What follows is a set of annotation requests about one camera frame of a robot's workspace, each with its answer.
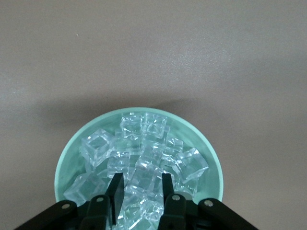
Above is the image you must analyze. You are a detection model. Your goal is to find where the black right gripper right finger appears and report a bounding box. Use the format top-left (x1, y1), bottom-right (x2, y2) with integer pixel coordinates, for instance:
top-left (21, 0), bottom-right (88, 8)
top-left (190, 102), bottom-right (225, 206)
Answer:
top-left (157, 172), bottom-right (260, 230)

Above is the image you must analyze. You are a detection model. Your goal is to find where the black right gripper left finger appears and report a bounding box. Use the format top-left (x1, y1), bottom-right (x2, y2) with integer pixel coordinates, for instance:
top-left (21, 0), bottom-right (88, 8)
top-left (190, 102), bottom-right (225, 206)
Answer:
top-left (14, 172), bottom-right (126, 230)

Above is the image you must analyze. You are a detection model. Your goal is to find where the pale green round bowl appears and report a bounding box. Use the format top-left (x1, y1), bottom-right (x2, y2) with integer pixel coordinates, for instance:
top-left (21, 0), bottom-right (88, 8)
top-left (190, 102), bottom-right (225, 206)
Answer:
top-left (55, 107), bottom-right (224, 230)

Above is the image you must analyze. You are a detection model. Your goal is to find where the brown table cover mat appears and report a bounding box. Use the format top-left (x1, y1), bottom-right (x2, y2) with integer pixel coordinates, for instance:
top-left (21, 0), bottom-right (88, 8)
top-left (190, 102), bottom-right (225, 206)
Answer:
top-left (0, 0), bottom-right (307, 230)

